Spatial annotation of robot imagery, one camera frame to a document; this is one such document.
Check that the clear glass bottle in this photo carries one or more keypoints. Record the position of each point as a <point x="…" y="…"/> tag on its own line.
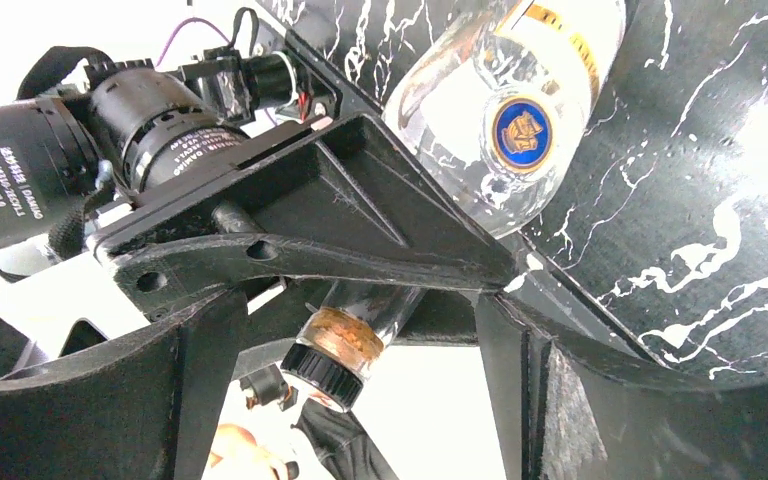
<point x="492" y="97"/>

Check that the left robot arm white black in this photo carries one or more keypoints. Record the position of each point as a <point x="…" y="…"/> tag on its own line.
<point x="234" y="86"/>

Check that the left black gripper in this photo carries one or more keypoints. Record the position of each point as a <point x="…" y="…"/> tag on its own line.
<point x="136" y="128"/>

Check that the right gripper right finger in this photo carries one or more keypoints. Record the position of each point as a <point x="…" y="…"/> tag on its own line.
<point x="567" y="406"/>

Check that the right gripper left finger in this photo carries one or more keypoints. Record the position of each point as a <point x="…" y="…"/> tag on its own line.
<point x="141" y="406"/>

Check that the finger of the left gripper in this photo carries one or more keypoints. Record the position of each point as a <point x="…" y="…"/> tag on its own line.
<point x="187" y="238"/>

